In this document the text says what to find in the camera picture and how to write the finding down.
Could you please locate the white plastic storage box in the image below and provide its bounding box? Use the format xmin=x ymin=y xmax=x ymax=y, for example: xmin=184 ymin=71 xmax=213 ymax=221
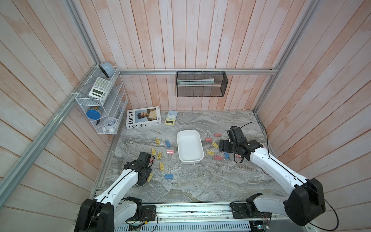
xmin=177 ymin=130 xmax=204 ymax=164

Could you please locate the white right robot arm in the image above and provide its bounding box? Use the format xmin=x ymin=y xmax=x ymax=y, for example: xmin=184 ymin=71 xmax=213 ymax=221
xmin=219 ymin=126 xmax=326 ymax=226

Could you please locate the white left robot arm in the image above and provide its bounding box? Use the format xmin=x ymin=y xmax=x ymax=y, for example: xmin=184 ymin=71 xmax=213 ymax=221
xmin=74 ymin=152 xmax=155 ymax=232

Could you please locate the LOEWE white book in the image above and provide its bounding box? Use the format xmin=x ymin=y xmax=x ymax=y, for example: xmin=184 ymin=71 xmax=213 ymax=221
xmin=126 ymin=106 xmax=161 ymax=129

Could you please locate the yellow blue small calculator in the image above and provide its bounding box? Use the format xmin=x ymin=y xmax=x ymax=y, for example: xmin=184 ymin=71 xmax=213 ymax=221
xmin=164 ymin=110 xmax=178 ymax=126

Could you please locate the green white item in basket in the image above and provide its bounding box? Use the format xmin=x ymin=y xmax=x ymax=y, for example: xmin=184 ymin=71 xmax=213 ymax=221
xmin=177 ymin=78 xmax=215 ymax=86

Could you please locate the white desk calculator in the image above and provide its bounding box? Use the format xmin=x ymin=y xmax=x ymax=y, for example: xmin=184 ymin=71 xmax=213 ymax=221
xmin=88 ymin=77 xmax=113 ymax=101

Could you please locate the light blue round clock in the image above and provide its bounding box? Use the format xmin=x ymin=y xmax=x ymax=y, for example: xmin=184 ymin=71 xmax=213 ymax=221
xmin=99 ymin=62 xmax=116 ymax=79

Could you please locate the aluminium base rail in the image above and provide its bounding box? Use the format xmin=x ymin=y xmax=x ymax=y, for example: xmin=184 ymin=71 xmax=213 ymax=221
xmin=72 ymin=201 xmax=315 ymax=232

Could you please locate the black mesh wall basket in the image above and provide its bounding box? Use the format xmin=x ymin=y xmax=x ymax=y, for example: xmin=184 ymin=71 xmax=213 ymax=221
xmin=176 ymin=71 xmax=229 ymax=98

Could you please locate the white wire wall shelf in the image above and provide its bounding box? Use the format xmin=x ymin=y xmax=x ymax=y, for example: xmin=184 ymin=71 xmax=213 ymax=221
xmin=75 ymin=66 xmax=128 ymax=135

